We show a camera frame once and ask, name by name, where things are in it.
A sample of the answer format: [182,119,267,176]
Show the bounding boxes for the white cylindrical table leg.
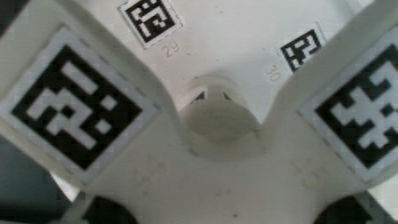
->
[180,75,260,141]

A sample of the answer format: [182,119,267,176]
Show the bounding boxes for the white cross-shaped table base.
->
[0,0,398,224]

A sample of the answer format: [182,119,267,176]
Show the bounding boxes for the white round table top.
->
[50,0,398,224]

